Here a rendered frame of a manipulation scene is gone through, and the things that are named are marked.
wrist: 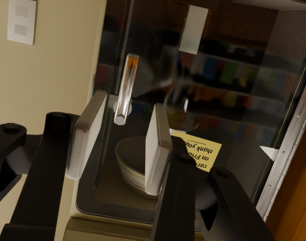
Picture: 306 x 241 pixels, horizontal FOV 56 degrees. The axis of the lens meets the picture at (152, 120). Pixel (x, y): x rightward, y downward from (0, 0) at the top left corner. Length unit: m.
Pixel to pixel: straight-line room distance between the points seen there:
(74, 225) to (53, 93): 0.49
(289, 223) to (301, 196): 0.05
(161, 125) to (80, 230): 0.37
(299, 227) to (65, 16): 0.72
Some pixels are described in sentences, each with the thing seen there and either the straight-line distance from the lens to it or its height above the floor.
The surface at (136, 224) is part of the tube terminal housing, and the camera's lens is 0.52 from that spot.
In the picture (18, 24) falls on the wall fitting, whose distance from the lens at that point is 0.89.
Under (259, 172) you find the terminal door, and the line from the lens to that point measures 0.49.
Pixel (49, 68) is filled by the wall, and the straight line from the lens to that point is 0.89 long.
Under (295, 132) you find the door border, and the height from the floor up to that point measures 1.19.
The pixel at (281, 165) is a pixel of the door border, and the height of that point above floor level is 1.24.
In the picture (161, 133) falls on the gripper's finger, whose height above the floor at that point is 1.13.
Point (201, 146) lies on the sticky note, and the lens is 0.44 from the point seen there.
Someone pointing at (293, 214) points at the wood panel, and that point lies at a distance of 0.57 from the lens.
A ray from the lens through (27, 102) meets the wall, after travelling 0.93.
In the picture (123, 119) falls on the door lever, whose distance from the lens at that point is 0.36.
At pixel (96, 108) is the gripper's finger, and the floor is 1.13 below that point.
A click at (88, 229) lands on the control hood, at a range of 0.51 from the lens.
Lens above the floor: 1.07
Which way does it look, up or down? 19 degrees up
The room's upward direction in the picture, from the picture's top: 167 degrees counter-clockwise
